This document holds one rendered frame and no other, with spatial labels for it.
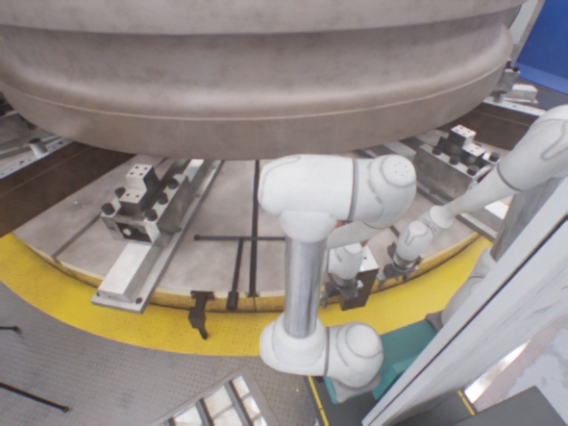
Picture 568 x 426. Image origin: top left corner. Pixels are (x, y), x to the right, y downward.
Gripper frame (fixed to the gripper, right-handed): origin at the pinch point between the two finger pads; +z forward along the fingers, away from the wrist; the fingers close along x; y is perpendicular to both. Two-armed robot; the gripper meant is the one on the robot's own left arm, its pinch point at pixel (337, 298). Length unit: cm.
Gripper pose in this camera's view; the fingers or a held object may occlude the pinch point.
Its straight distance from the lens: 144.2
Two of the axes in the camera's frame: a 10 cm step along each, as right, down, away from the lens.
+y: -3.1, -6.8, 6.7
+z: 0.0, 7.0, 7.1
